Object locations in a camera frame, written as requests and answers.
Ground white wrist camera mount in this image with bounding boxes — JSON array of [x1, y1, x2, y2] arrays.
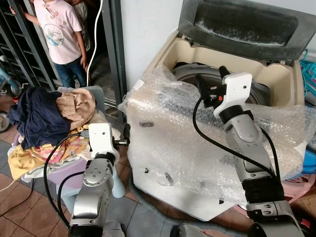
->
[[87, 122, 119, 155], [213, 72, 254, 119]]

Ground steel washer drum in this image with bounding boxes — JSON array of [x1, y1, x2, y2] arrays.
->
[[172, 61, 271, 107]]

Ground dark grey metal door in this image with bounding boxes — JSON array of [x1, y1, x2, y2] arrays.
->
[[0, 0, 127, 108]]

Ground teal clothes hangers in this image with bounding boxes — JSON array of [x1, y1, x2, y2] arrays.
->
[[300, 48, 316, 98]]

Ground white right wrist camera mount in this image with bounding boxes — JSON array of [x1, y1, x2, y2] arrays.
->
[[213, 72, 254, 119]]

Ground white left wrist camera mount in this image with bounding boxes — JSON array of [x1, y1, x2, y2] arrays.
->
[[87, 122, 119, 155]]

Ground child tricycle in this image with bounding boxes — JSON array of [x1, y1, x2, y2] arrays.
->
[[0, 53, 24, 133]]

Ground blue plastic bucket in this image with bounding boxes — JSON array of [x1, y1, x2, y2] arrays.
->
[[295, 147, 316, 181]]

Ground pink plastic basin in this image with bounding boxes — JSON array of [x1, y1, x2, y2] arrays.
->
[[284, 172, 316, 207]]

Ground navy blue garment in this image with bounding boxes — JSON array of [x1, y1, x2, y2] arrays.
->
[[7, 86, 73, 150]]

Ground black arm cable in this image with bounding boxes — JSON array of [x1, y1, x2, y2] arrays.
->
[[43, 131, 90, 234], [192, 95, 281, 179]]

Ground clear bubble wrap sheet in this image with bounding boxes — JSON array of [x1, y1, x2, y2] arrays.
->
[[118, 63, 316, 207]]

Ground black floor cable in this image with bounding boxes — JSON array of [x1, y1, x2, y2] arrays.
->
[[0, 174, 36, 217]]

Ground red and black toolbox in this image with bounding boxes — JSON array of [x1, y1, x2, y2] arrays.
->
[[295, 215, 316, 236]]

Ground tan garment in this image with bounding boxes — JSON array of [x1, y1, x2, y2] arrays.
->
[[54, 87, 97, 131]]

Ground white hanging cord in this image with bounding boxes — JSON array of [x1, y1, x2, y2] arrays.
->
[[86, 0, 105, 87]]

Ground child in pink shirt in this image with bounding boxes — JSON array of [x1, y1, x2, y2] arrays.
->
[[9, 0, 92, 89]]

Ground grey drain hose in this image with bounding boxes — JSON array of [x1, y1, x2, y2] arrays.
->
[[129, 180, 174, 229]]

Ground pale blue plastic chair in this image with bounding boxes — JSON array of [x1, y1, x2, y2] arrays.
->
[[45, 86, 127, 214]]

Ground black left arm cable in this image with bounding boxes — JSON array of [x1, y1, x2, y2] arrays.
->
[[43, 131, 90, 234]]

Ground dark grey washer lid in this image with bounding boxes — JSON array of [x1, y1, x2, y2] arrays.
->
[[177, 0, 316, 49]]

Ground yellow floral garment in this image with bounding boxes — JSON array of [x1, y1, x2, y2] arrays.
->
[[7, 132, 93, 181]]

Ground beige top-load washing machine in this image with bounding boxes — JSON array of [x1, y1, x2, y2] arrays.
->
[[125, 29, 308, 222]]

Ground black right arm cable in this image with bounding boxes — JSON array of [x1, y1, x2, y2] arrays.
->
[[192, 95, 281, 179]]

